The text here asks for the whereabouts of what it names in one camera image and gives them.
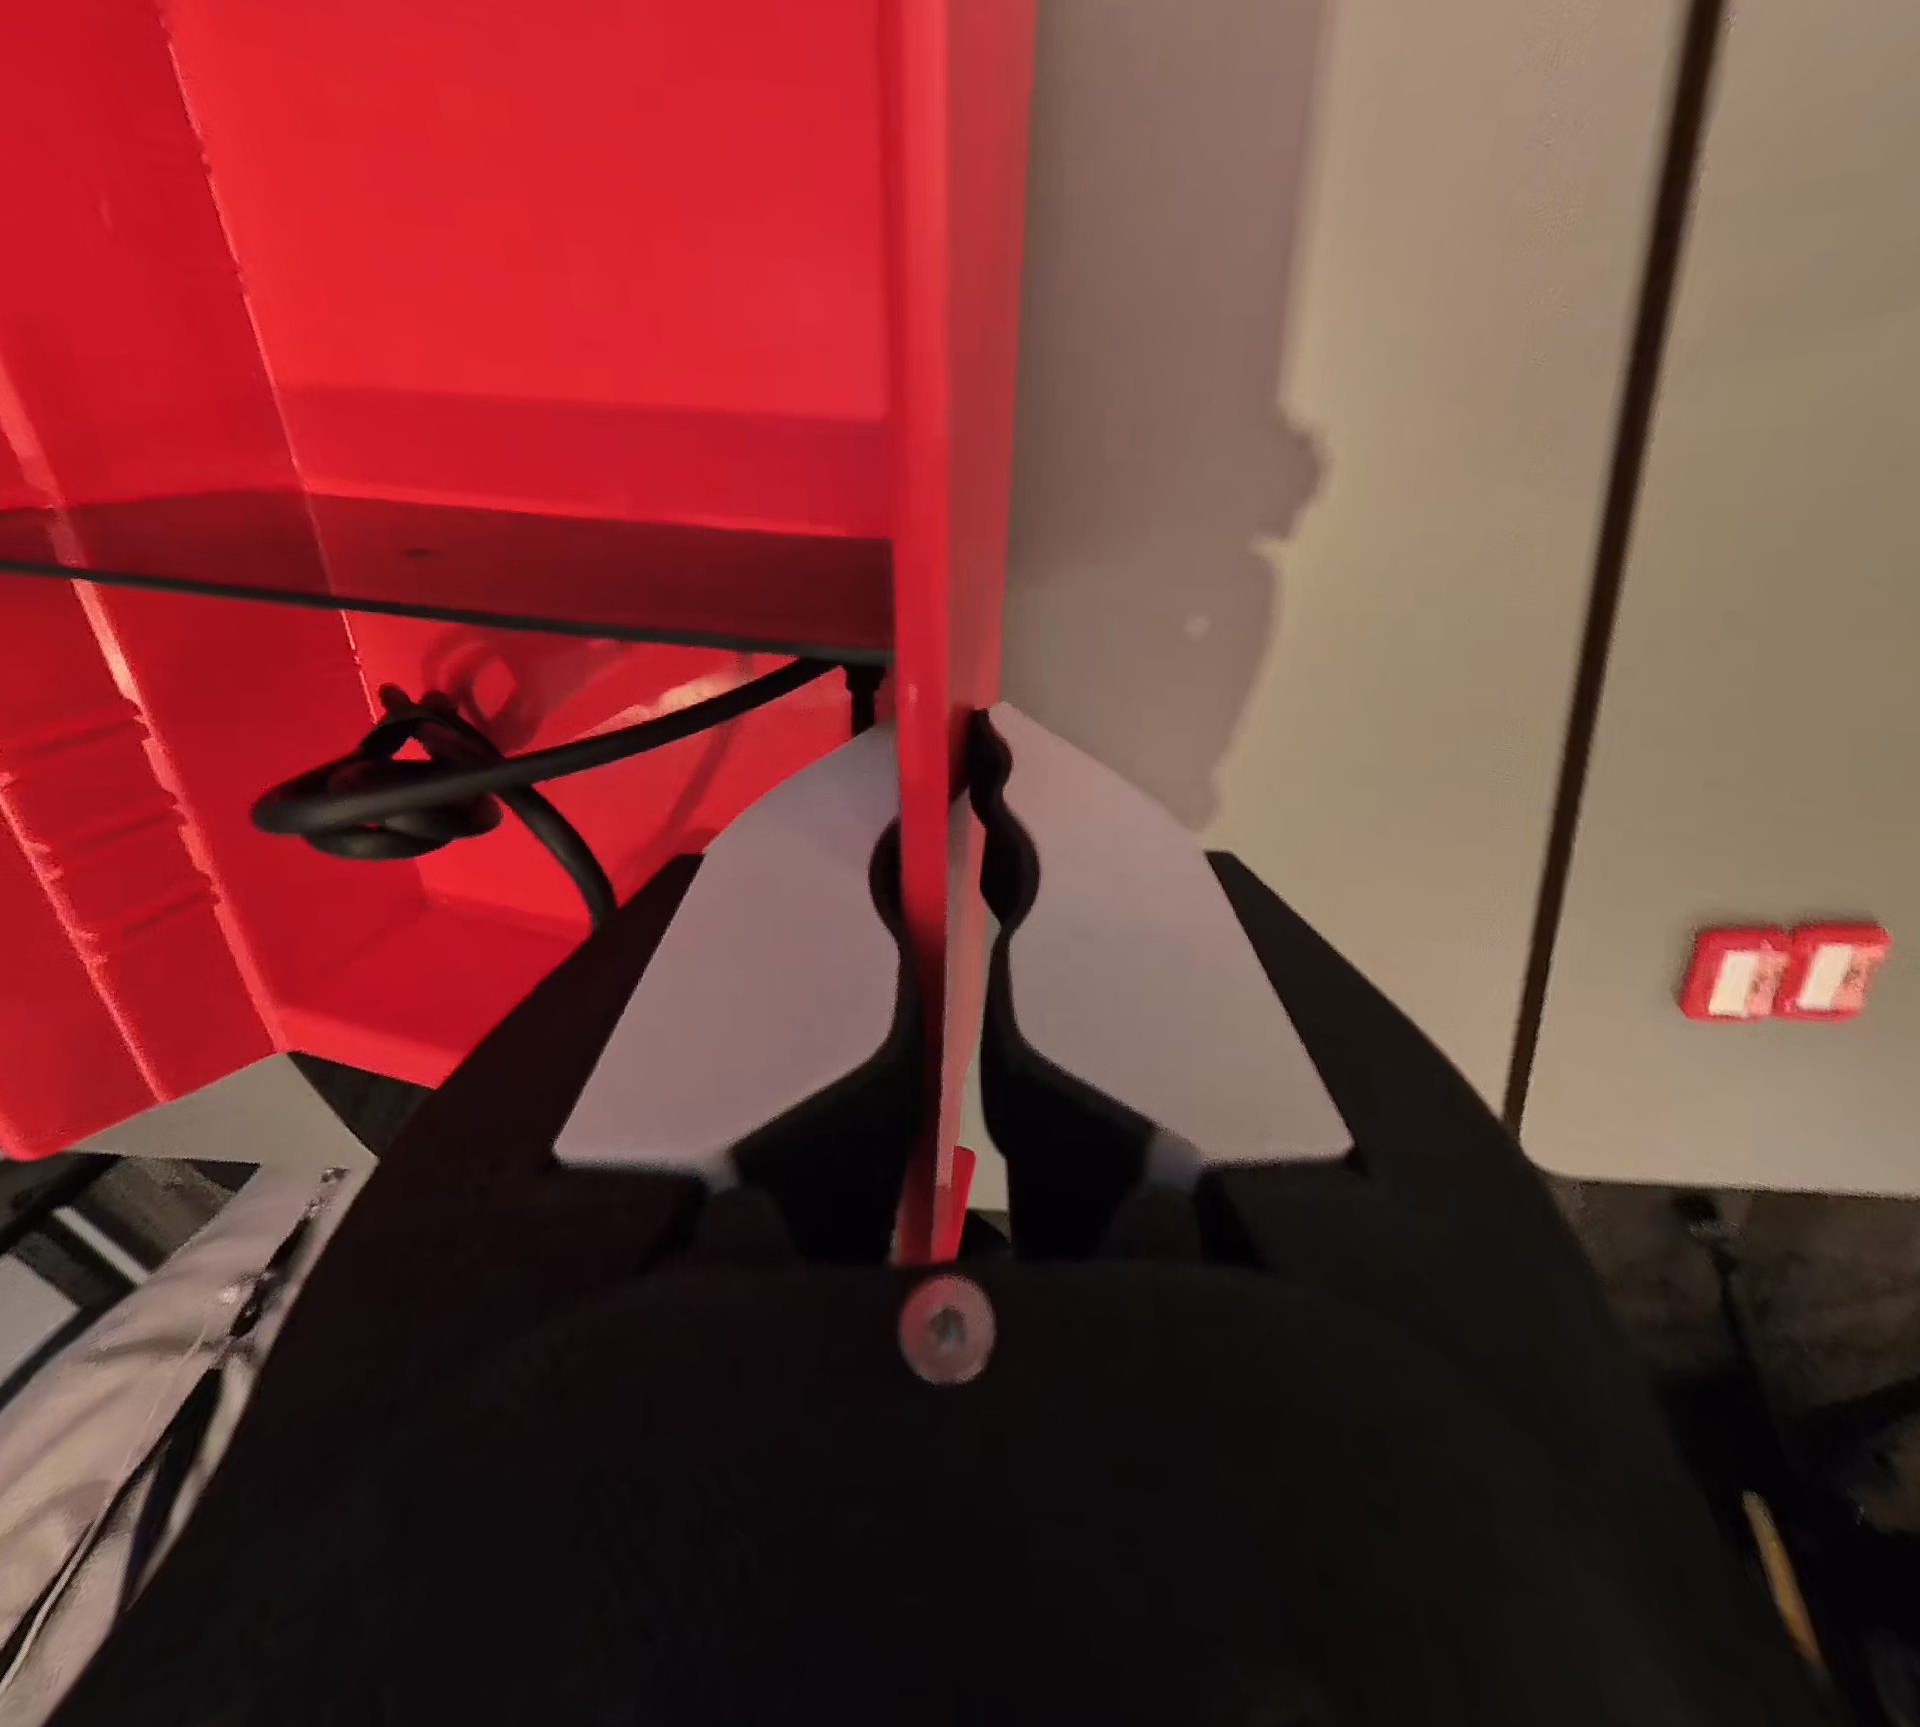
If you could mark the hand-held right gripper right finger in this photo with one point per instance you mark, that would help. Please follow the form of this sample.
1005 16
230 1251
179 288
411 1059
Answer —
1171 992

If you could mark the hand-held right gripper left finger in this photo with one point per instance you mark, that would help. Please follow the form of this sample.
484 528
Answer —
721 1008

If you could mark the red plastic bin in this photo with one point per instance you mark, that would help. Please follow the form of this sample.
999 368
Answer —
525 182

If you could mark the silver grey fabric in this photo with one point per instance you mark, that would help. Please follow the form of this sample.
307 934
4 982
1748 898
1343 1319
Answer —
91 1427

